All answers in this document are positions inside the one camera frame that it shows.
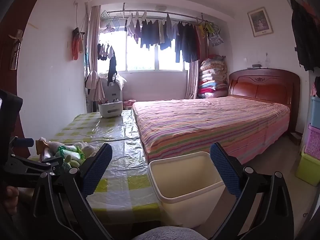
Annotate golden foil snack bag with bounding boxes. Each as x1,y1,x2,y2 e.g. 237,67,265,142
36,137,51,161

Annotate green tissue pack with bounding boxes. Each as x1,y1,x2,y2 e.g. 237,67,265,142
55,145,85,167

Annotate white tissue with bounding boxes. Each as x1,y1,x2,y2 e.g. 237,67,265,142
74,141,99,159

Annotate cream plastic trash bin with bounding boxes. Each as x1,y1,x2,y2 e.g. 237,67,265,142
148,152,225,228

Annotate person's left hand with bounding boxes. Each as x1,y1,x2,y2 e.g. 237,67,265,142
4,186,19,215

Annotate green storage box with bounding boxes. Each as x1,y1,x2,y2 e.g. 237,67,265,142
296,146,320,186

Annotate pink storage basket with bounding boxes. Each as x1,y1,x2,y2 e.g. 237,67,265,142
305,124,320,159

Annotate striped pink bed cover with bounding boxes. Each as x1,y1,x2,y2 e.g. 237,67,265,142
132,96,290,164

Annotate white plastic pen basket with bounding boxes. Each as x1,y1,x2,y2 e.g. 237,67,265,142
99,101,123,118

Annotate grey fuzzy stool cushion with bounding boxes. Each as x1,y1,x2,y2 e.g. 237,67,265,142
134,226,206,240

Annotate white standing heater appliance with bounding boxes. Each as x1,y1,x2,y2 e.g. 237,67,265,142
104,74,126,102

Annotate left pink curtain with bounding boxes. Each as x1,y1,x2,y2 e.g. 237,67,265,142
85,6,105,102

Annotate pink curtain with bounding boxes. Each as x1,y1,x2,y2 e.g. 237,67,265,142
85,6,105,102
185,60,200,99

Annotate blue storage box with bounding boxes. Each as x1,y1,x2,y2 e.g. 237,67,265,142
310,96,320,129

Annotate red wooden headboard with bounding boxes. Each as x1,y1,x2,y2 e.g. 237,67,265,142
228,68,300,132

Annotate stack of folded quilts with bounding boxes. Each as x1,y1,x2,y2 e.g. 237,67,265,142
197,54,228,99

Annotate right pink curtain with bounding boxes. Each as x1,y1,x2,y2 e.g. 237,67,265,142
185,60,200,99

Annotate hanging dark clothes row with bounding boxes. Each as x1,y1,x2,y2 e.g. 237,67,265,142
124,11,224,63

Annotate metal door handle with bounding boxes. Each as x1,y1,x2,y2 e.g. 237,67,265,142
9,29,23,70

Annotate orange cloth on wall hook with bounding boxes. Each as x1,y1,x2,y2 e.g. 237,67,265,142
72,27,84,61

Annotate framed wall picture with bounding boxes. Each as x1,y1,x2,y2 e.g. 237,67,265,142
247,7,273,37

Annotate metal clothes rail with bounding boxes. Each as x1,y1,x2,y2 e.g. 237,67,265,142
100,10,213,24

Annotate dark coats on right wall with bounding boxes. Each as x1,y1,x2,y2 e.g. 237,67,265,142
290,0,319,71

